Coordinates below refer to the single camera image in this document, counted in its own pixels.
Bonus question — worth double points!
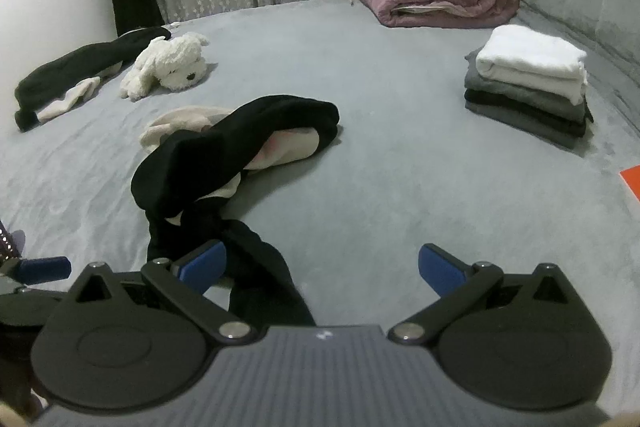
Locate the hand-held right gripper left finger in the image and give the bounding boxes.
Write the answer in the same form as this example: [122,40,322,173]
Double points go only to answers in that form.
[65,241,256,343]

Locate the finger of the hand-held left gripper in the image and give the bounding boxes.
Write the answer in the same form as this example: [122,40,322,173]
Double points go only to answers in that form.
[0,256,72,295]

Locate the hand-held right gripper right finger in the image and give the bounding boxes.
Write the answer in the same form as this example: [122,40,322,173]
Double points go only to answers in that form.
[387,243,571,343]

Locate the black and cream sweater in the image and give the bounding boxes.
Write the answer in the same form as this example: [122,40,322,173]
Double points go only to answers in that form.
[131,94,342,328]

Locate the folded dark grey garment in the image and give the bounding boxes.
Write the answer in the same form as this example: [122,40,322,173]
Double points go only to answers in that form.
[466,101,581,151]

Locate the small white cloth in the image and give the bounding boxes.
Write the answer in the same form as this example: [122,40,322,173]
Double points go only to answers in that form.
[37,76,102,124]

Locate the folded black garment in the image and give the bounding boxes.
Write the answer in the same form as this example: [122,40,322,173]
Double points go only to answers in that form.
[465,88,595,138]

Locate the white plush dog toy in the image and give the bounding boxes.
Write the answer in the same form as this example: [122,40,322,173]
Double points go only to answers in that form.
[119,32,211,102]

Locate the orange flat item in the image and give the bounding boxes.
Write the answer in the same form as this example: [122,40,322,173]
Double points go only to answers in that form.
[619,166,640,202]

